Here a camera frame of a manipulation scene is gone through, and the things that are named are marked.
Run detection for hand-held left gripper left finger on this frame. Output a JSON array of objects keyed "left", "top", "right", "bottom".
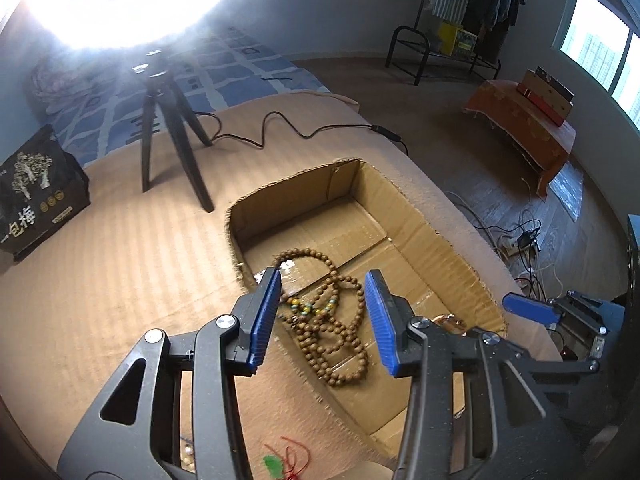
[{"left": 57, "top": 267, "right": 283, "bottom": 480}]

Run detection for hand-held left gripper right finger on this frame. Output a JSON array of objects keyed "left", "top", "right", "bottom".
[{"left": 364, "top": 269, "right": 601, "bottom": 480}]

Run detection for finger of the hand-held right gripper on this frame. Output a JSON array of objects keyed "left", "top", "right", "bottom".
[
  {"left": 517, "top": 345, "right": 603, "bottom": 377},
  {"left": 502, "top": 290, "right": 608, "bottom": 337}
]

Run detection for brown wooden bead necklace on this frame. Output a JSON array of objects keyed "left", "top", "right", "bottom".
[{"left": 272, "top": 249, "right": 370, "bottom": 387}]

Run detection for brown leather strap watch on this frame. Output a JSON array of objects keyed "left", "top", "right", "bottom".
[{"left": 432, "top": 314, "right": 471, "bottom": 333}]

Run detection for green jade pendant red cord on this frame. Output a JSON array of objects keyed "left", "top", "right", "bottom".
[{"left": 260, "top": 437, "right": 311, "bottom": 480}]

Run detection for white power strip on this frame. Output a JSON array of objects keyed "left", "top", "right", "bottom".
[{"left": 500, "top": 230, "right": 542, "bottom": 257}]

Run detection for low table with orange cloth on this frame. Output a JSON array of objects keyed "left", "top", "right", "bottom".
[{"left": 462, "top": 79, "right": 578, "bottom": 201}]

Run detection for brown cardboard box red strip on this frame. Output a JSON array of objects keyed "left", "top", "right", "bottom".
[{"left": 517, "top": 67, "right": 575, "bottom": 126}]

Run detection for black tripod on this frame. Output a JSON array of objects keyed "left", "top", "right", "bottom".
[{"left": 131, "top": 49, "right": 216, "bottom": 213}]

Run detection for blue patterned bedsheet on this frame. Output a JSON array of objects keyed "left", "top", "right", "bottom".
[{"left": 37, "top": 25, "right": 331, "bottom": 168}]

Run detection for black printed bag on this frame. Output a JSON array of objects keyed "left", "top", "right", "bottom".
[{"left": 0, "top": 124, "right": 92, "bottom": 263}]

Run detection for yellow box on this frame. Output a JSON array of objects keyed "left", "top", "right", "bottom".
[{"left": 439, "top": 20, "right": 478, "bottom": 58}]

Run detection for window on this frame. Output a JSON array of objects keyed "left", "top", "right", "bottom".
[{"left": 552, "top": 0, "right": 640, "bottom": 126}]

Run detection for black metal clothes rack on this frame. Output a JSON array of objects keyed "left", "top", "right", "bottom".
[{"left": 385, "top": 0, "right": 526, "bottom": 86}]

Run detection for dark hanging clothes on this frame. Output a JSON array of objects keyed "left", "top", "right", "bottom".
[{"left": 460, "top": 0, "right": 526, "bottom": 56}]

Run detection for grey floral quilt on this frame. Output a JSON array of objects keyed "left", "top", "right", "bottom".
[{"left": 27, "top": 55, "right": 78, "bottom": 111}]

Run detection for power strip with cables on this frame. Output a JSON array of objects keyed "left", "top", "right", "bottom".
[{"left": 450, "top": 175, "right": 566, "bottom": 303}]

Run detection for black power cable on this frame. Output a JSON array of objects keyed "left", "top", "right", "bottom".
[{"left": 192, "top": 111, "right": 411, "bottom": 158}]

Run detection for bright ring light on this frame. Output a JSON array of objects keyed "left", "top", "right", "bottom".
[{"left": 0, "top": 0, "right": 266, "bottom": 52}]

